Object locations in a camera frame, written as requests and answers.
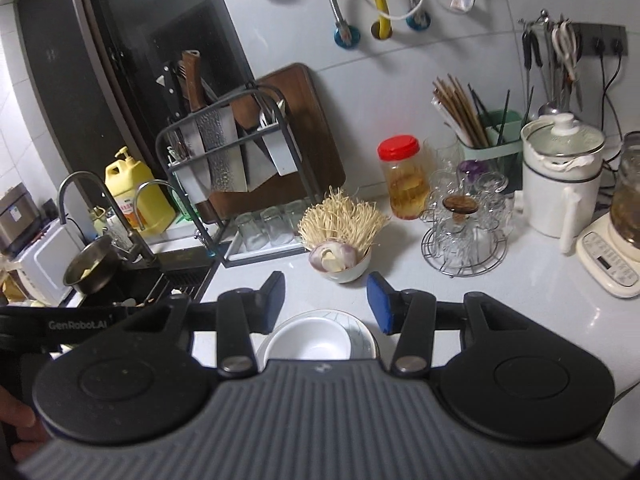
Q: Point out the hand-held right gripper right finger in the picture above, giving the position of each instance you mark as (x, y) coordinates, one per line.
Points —
(382, 305)

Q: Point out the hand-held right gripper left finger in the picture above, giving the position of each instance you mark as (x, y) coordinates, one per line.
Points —
(272, 305)

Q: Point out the floral ceramic plate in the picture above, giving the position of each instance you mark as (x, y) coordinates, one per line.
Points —
(362, 335)

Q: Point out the person's left hand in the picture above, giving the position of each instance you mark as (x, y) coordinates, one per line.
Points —
(17, 417)

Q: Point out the small white ceramic bowl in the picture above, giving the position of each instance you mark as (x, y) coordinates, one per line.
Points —
(355, 270)

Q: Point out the black-framed drip tray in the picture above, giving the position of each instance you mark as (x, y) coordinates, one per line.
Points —
(265, 257)

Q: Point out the steel saucepan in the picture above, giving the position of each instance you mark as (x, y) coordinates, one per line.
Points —
(90, 270)

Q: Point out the white appliance box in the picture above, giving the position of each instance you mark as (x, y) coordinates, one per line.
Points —
(45, 260)

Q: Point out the glass tumbler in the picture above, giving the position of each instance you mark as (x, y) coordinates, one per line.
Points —
(250, 232)
(296, 220)
(276, 225)

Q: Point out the black kitchen sink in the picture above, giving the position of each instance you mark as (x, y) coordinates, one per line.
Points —
(185, 272)

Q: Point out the tall steel faucet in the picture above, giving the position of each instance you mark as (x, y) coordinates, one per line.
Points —
(127, 240)

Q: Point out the set of glass cups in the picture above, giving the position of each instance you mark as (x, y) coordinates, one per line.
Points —
(460, 235)

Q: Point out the grey rice cooker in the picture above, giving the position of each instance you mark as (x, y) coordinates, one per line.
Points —
(17, 220)

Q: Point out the red-lid plastic jar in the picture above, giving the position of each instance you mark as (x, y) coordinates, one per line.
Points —
(407, 185)

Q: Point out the brown glass lid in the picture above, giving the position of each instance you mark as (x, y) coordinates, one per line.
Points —
(460, 204)

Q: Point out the green bottle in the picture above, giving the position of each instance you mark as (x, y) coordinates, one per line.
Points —
(182, 205)

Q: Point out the steel chef knife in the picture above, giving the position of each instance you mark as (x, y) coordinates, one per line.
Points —
(260, 165)

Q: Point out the yellow detergent bottle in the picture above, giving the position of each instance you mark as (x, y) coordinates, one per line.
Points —
(135, 195)

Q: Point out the black metal knife rack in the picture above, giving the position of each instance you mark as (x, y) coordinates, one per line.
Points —
(187, 180)

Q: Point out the wooden cutting board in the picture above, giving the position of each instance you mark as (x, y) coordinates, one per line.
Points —
(310, 150)

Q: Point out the small curved steel faucet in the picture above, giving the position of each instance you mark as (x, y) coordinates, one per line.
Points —
(155, 183)

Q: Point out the purple glass lid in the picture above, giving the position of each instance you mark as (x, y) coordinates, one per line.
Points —
(472, 167)

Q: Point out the white electric cooking pot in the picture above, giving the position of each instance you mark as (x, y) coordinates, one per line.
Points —
(555, 200)

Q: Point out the bundle of wooden chopsticks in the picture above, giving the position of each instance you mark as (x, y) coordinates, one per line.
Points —
(460, 110)

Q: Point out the black chopsticks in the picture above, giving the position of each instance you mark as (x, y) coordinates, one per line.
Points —
(487, 110)

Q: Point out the cream kettle heating base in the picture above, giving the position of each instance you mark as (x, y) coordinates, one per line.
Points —
(610, 260)

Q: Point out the dark window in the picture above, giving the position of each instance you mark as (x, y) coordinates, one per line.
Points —
(125, 60)

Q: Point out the kitchen scissors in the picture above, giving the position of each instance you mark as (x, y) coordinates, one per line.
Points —
(567, 45)

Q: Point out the hanging scissors and utensils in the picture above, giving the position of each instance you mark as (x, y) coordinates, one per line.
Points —
(544, 17)

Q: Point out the blue pipe wall collar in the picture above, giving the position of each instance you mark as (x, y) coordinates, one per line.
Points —
(346, 36)
(418, 21)

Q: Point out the black wall socket panel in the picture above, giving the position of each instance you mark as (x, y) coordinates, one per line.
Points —
(607, 32)

